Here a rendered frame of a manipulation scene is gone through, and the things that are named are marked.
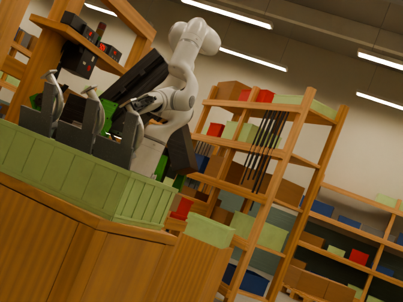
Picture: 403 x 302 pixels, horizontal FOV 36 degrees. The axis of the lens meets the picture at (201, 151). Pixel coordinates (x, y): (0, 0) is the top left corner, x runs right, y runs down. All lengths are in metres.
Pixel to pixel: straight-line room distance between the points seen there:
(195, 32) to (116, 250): 0.94
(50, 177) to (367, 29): 9.03
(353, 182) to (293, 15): 3.50
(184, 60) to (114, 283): 0.88
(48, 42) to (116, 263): 1.73
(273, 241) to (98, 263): 4.17
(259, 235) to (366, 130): 6.89
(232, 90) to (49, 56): 4.18
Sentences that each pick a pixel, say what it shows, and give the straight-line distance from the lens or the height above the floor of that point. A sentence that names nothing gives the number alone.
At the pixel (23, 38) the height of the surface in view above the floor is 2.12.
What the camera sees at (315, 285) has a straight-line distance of 9.99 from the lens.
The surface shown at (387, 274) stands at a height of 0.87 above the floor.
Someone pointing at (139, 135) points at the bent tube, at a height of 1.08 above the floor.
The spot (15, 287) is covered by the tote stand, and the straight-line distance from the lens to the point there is 2.11.
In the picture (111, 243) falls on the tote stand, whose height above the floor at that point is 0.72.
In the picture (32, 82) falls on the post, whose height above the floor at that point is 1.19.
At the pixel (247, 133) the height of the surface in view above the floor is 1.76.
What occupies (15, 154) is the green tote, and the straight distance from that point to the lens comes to 2.21.
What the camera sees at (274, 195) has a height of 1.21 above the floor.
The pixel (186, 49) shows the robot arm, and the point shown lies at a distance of 2.43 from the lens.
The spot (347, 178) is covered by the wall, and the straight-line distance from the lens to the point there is 12.28.
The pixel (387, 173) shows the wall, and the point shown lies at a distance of 12.31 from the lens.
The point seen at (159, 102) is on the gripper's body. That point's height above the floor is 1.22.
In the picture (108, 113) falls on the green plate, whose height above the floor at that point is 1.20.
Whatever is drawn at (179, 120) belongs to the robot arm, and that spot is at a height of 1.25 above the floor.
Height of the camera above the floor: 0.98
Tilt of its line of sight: 4 degrees up
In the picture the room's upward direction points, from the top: 22 degrees clockwise
